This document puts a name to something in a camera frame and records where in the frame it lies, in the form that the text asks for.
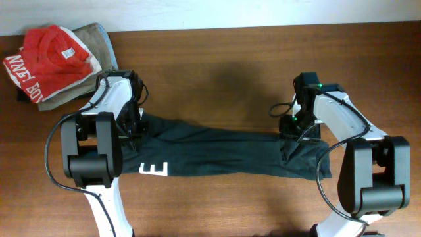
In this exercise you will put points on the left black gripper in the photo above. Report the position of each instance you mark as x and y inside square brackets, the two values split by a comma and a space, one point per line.
[137, 135]

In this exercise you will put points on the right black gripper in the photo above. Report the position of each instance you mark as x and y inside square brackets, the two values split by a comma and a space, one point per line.
[285, 128]

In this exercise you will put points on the dark green t-shirt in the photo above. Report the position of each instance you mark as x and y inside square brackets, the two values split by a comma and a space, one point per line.
[187, 150]

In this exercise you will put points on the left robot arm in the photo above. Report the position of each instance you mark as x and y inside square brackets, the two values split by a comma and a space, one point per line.
[92, 145]

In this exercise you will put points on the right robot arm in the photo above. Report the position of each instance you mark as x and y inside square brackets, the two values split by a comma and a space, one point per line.
[374, 179]

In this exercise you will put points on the light blue folded garment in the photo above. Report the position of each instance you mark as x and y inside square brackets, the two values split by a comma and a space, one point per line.
[109, 62]

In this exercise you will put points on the khaki folded garment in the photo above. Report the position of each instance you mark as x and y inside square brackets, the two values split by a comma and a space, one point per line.
[91, 40]

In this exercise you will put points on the red folded t-shirt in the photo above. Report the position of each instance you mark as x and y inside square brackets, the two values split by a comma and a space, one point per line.
[51, 60]

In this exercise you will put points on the black folded garment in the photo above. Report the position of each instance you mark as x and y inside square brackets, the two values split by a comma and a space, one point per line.
[21, 96]

